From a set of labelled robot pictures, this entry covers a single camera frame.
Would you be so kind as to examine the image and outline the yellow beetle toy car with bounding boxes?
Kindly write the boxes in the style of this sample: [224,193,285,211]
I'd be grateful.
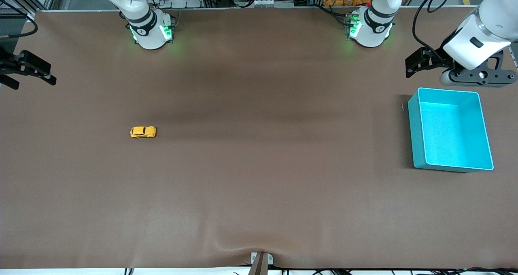
[129,126,157,139]

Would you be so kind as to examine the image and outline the teal plastic storage bin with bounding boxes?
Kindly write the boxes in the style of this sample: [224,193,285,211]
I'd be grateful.
[408,87,495,173]

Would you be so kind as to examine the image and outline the brown table mat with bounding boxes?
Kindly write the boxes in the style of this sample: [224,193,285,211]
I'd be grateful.
[0,7,518,270]

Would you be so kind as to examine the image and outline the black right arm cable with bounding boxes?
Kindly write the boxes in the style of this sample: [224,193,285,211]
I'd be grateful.
[0,0,39,39]

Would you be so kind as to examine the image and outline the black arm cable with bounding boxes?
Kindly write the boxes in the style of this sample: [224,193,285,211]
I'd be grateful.
[412,0,499,54]
[0,0,39,39]

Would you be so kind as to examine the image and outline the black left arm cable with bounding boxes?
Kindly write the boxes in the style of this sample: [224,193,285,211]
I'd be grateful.
[412,0,499,54]

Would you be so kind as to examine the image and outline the metal table edge bracket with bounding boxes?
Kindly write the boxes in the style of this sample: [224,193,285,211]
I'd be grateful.
[248,252,274,275]

